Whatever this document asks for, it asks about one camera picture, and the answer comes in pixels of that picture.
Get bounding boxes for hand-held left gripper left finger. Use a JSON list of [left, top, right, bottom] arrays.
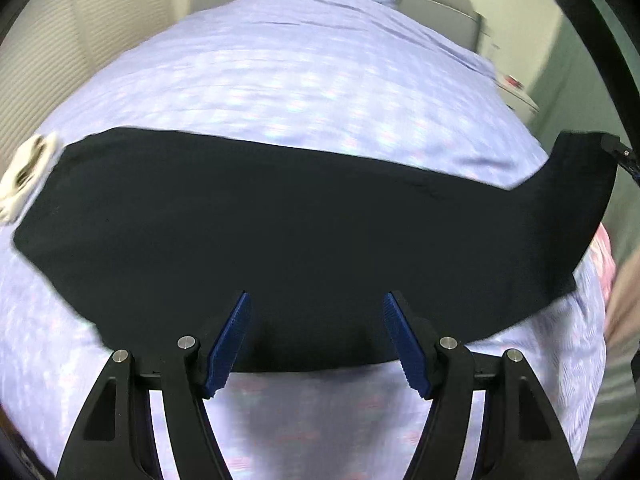
[[56, 290, 252, 480]]

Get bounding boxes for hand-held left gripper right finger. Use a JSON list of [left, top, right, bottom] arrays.
[[382, 290, 581, 480]]

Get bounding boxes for white louvered wardrobe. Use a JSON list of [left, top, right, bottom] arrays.
[[0, 0, 201, 156]]

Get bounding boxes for folded cream cloth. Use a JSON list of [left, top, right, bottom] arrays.
[[0, 135, 63, 223]]

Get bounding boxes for beige curtain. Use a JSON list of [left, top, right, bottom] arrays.
[[602, 255, 640, 356]]

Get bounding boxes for pink crumpled blanket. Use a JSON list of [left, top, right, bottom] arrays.
[[590, 222, 617, 306]]

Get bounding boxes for light purple bed sheet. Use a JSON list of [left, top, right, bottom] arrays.
[[0, 0, 608, 480]]

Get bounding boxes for white nightstand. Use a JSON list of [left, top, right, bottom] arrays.
[[492, 77, 541, 116]]

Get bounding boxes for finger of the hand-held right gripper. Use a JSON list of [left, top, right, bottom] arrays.
[[600, 132, 640, 183]]

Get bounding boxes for grey padded headboard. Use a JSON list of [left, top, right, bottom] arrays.
[[192, 0, 483, 56]]

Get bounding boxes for black pants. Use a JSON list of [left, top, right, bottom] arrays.
[[12, 127, 618, 373]]

